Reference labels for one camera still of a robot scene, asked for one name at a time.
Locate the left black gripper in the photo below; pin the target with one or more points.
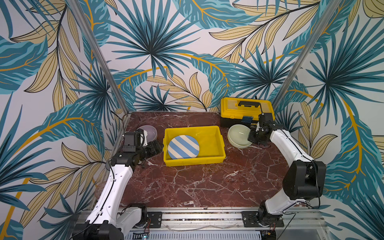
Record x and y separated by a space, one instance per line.
151 148

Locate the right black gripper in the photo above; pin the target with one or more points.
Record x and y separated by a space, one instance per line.
258 136

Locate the pale green bowl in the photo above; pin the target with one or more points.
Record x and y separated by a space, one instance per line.
238 136

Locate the lilac bowl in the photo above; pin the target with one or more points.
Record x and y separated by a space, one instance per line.
152 133

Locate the yellow plastic bin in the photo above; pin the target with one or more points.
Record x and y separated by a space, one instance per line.
210 139

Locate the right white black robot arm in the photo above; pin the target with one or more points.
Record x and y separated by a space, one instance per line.
303 181

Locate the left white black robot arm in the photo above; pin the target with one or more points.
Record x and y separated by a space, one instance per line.
107 221

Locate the yellow black toolbox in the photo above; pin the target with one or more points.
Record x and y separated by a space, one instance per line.
247 112

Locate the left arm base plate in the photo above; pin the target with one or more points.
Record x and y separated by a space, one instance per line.
153 220

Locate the aluminium front rail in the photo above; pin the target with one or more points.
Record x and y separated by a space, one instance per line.
230 218

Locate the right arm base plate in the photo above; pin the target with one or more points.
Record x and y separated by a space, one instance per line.
253 219

